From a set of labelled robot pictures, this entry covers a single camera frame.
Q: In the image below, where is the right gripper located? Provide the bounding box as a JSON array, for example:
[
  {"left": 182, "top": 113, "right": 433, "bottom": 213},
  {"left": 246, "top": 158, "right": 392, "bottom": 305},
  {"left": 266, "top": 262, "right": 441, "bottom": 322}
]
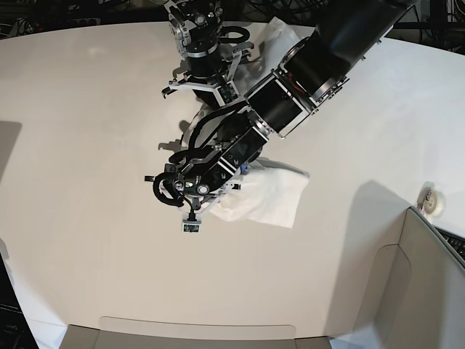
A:
[{"left": 162, "top": 60, "right": 252, "bottom": 108}]

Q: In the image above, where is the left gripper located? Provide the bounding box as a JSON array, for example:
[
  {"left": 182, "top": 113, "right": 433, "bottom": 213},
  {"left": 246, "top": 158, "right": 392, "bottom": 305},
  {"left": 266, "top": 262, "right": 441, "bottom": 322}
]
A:
[{"left": 144, "top": 145, "right": 251, "bottom": 214}]

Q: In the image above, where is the white printed t-shirt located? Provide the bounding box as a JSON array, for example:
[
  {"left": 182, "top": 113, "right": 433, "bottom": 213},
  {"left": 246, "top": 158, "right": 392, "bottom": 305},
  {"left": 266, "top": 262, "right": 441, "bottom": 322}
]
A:
[{"left": 200, "top": 17, "right": 310, "bottom": 228}]

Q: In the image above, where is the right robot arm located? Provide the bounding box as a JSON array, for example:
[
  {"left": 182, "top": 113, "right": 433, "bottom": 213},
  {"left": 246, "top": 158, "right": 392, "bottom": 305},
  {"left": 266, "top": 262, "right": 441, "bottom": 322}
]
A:
[{"left": 162, "top": 1, "right": 254, "bottom": 108}]

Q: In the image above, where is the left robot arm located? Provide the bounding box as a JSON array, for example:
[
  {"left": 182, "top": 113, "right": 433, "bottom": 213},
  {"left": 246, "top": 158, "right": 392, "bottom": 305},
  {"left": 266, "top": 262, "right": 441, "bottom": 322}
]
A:
[{"left": 147, "top": 1, "right": 413, "bottom": 219}]

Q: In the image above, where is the grey cardboard box bottom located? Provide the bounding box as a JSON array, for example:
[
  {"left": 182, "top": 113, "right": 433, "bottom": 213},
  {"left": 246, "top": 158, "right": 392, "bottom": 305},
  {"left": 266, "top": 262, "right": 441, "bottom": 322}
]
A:
[{"left": 60, "top": 316, "right": 331, "bottom": 348}]

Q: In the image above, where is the grey cardboard box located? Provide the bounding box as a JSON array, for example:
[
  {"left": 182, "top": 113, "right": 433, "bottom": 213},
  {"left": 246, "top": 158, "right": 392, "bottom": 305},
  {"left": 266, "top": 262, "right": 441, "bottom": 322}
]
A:
[
  {"left": 373, "top": 209, "right": 464, "bottom": 348},
  {"left": 60, "top": 316, "right": 331, "bottom": 348}
]

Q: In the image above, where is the clear tape roll dispenser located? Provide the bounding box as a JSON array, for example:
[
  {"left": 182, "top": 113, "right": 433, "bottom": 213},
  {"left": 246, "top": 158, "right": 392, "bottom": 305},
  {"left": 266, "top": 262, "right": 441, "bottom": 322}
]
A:
[{"left": 416, "top": 181, "right": 446, "bottom": 222}]

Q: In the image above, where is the grey cardboard box right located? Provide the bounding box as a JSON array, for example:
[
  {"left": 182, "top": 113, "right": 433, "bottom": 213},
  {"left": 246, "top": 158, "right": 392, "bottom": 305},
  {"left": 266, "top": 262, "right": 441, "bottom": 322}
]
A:
[{"left": 373, "top": 209, "right": 464, "bottom": 348}]

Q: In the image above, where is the black keyboard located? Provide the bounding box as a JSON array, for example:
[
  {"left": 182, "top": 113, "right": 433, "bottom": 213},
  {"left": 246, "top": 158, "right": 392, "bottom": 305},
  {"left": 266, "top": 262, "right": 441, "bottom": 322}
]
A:
[{"left": 434, "top": 226, "right": 465, "bottom": 260}]

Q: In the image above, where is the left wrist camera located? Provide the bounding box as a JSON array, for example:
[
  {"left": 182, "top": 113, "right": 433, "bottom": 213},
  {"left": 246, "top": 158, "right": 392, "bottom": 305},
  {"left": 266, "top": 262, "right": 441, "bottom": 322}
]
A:
[{"left": 182, "top": 213, "right": 201, "bottom": 233}]

